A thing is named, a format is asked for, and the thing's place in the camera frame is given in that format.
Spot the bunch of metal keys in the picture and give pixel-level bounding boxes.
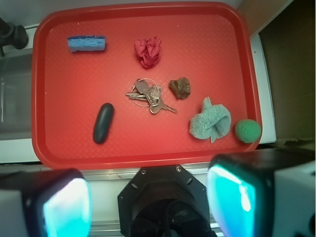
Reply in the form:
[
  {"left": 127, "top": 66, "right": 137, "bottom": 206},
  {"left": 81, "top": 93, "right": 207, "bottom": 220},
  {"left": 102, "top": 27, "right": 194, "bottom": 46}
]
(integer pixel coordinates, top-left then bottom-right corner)
[{"left": 125, "top": 78, "right": 178, "bottom": 114}]

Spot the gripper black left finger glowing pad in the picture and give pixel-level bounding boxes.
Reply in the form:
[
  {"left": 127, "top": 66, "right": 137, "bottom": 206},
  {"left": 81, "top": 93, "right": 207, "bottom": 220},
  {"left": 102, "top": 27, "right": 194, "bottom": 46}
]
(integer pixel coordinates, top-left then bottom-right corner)
[{"left": 0, "top": 169, "right": 92, "bottom": 237}]

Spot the red plastic tray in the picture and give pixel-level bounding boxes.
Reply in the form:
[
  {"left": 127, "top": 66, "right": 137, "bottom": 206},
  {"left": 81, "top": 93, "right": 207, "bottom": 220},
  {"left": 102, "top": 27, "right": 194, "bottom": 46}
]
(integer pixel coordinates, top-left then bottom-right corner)
[{"left": 32, "top": 2, "right": 261, "bottom": 170}]

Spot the crumpled red paper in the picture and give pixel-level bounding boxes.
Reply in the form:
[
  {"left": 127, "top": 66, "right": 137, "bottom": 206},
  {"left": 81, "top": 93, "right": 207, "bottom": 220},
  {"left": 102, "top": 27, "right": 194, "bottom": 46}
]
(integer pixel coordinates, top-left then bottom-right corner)
[{"left": 134, "top": 36, "right": 162, "bottom": 69}]

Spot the black oval stone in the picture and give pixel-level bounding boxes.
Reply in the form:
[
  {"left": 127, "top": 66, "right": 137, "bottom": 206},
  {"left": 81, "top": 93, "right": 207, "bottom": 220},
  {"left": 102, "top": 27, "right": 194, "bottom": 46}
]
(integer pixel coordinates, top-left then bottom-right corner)
[{"left": 93, "top": 103, "right": 115, "bottom": 144}]

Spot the green foam ball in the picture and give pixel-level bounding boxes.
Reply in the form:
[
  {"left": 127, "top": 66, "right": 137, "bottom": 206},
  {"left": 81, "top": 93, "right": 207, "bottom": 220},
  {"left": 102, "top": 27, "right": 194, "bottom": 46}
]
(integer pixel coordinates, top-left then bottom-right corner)
[{"left": 235, "top": 119, "right": 261, "bottom": 143}]

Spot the brown rock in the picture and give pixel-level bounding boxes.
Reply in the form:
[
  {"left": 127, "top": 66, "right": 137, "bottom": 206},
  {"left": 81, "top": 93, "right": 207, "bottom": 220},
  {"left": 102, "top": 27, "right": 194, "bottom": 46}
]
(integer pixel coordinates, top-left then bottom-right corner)
[{"left": 168, "top": 77, "right": 191, "bottom": 99}]

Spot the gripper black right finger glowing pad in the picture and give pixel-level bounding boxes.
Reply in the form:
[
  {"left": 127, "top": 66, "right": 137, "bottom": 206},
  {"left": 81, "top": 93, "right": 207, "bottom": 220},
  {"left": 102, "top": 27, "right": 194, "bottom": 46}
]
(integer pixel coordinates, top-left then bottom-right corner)
[{"left": 206, "top": 149, "right": 316, "bottom": 237}]

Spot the light blue crumpled cloth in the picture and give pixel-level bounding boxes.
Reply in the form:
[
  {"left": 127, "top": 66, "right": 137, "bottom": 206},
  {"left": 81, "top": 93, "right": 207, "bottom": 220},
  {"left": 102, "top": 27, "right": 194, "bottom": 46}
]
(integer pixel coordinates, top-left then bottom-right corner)
[{"left": 189, "top": 97, "right": 232, "bottom": 143}]

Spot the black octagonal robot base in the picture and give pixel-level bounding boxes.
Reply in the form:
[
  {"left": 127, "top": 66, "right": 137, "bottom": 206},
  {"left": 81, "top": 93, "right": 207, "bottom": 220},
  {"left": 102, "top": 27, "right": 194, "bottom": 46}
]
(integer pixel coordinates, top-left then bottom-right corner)
[{"left": 118, "top": 165, "right": 216, "bottom": 237}]

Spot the black camera mount knob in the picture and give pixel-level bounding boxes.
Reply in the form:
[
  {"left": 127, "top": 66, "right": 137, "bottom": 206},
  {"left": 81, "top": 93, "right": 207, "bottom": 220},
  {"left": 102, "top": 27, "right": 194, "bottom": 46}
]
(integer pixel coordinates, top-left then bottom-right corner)
[{"left": 0, "top": 18, "right": 29, "bottom": 57}]

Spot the blue sponge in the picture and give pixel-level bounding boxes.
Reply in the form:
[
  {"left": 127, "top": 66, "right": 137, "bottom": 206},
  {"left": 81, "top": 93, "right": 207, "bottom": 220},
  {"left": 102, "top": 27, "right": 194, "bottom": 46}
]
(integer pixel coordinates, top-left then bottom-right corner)
[{"left": 67, "top": 36, "right": 106, "bottom": 52}]

